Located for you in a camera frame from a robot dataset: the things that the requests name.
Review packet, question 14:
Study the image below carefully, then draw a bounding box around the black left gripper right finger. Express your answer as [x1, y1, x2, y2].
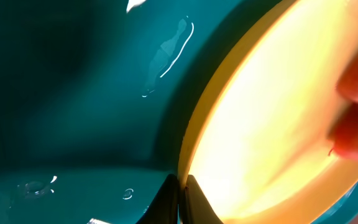
[181, 175, 223, 224]

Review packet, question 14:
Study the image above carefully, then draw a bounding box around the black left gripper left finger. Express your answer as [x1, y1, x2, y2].
[136, 174, 179, 224]

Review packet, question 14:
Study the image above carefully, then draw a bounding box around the yellow plate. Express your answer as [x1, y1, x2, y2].
[178, 0, 358, 223]

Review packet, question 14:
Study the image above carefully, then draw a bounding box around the teal plastic tray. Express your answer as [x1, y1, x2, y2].
[0, 0, 358, 224]

